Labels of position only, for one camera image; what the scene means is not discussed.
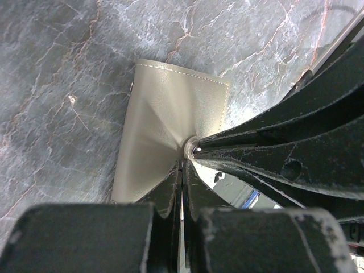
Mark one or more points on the grey card holder wallet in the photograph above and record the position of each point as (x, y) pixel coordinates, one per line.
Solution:
(168, 105)

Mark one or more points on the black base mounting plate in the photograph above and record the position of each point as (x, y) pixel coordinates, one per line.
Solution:
(239, 194)

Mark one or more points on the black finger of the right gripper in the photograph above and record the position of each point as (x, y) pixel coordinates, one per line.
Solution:
(324, 170)
(333, 84)

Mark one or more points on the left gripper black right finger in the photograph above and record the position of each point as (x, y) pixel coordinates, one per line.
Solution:
(199, 202)

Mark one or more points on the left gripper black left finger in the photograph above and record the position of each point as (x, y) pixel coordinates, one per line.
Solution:
(163, 250)

